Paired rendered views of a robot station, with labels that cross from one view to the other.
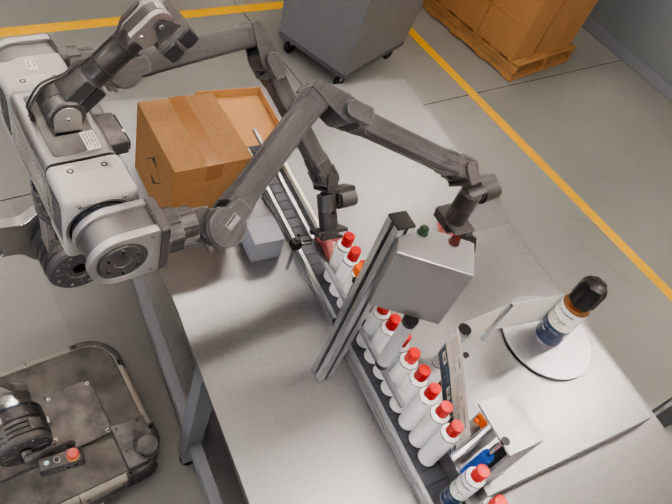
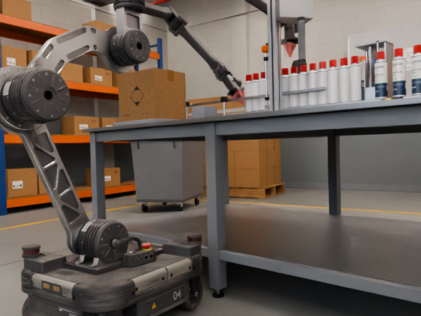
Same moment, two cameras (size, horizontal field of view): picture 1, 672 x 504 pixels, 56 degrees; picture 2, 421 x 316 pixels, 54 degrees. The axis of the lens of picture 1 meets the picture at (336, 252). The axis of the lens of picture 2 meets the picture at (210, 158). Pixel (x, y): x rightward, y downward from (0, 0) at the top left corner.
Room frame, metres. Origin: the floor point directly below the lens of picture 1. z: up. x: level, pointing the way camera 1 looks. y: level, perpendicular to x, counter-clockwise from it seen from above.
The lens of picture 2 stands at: (-1.02, 0.34, 0.69)
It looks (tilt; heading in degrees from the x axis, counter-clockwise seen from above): 1 degrees down; 357
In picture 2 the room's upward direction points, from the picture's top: 2 degrees counter-clockwise
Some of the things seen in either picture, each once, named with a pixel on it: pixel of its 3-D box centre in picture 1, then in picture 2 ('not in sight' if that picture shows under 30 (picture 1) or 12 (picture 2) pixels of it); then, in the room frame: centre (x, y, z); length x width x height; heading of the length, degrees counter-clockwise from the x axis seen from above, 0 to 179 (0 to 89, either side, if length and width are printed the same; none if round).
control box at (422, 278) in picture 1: (420, 273); (292, 0); (0.95, -0.19, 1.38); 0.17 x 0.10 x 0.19; 99
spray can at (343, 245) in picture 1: (340, 257); (249, 93); (1.25, -0.02, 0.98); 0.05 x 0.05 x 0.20
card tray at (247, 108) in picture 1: (241, 119); not in sight; (1.81, 0.52, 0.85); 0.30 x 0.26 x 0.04; 44
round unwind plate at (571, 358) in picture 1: (545, 336); not in sight; (1.38, -0.73, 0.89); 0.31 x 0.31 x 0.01
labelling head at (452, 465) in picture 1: (484, 444); (374, 73); (0.85, -0.53, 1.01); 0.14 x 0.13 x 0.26; 44
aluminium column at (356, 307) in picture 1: (355, 309); (274, 46); (0.96, -0.10, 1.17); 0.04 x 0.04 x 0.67; 44
